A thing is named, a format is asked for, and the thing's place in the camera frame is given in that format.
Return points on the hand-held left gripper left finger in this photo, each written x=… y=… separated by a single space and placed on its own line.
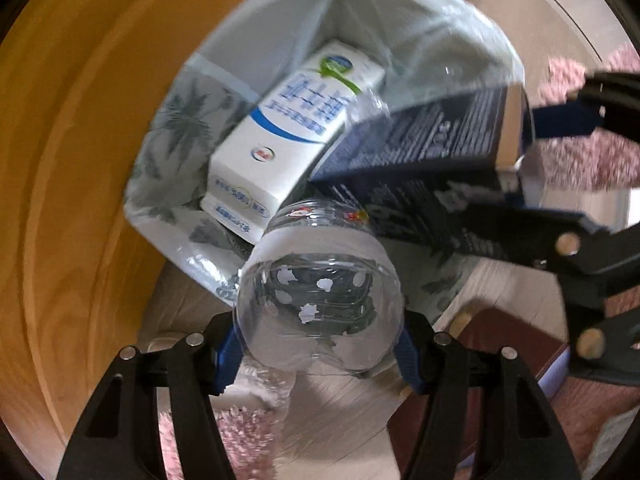
x=227 y=360

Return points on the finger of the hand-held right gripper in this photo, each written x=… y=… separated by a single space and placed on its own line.
x=565 y=117
x=525 y=235

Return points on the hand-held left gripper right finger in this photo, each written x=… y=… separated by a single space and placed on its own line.
x=410 y=360

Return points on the clear plastic bottle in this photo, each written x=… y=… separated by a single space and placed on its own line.
x=320 y=310

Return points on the dark blue cardboard box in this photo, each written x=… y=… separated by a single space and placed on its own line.
x=400 y=160

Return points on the white blue milk carton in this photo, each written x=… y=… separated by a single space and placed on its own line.
x=280 y=150

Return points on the leaf print lined trash bin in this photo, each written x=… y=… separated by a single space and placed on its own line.
x=170 y=125

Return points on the pink shaggy rug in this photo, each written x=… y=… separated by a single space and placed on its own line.
x=590 y=160
x=240 y=435

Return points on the wooden bed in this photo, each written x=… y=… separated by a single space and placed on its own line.
x=75 y=160

